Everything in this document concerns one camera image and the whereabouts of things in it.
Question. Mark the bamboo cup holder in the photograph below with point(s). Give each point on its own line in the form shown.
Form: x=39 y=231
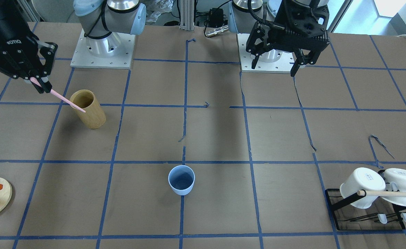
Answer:
x=94 y=116

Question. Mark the light blue plastic cup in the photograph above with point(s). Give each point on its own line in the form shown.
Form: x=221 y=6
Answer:
x=181 y=179

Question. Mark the aluminium frame post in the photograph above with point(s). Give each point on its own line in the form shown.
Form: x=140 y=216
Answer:
x=187 y=14

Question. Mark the black wire mug rack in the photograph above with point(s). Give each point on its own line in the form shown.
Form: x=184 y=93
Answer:
x=366 y=210

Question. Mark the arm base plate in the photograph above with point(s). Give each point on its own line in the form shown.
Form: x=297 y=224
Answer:
x=274 y=61
x=112 y=52

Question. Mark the black power adapter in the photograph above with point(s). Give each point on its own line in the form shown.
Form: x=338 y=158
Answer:
x=215 y=18

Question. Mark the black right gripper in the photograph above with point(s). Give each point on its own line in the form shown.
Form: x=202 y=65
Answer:
x=3 y=31

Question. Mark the white mug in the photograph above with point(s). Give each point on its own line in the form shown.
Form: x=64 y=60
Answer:
x=395 y=180
x=362 y=179

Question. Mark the silver cylindrical connector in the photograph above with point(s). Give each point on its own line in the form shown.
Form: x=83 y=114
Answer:
x=216 y=31

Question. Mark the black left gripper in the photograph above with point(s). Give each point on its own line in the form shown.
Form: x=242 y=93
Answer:
x=271 y=33

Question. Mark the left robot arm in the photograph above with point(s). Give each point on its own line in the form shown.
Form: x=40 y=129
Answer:
x=240 y=20

